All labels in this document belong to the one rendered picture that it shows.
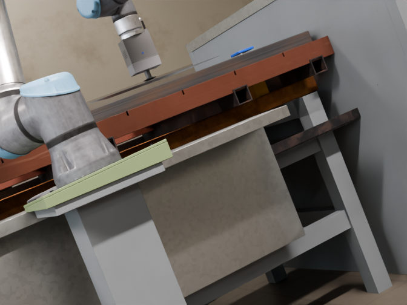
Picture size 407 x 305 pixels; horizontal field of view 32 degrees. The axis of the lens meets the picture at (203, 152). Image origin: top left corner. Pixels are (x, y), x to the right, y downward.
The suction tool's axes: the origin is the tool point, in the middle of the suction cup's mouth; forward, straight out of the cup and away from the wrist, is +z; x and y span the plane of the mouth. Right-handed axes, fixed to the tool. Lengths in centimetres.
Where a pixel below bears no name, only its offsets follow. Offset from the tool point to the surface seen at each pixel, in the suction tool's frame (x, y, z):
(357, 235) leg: -2, -45, 67
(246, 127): 26.7, -11.4, 20.8
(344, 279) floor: -31, -49, 87
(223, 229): 11.8, 0.1, 45.1
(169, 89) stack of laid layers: 3.0, -3.5, 3.1
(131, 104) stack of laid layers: 4.3, 9.0, 3.2
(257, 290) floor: -71, -31, 87
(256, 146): 9.8, -19.4, 27.4
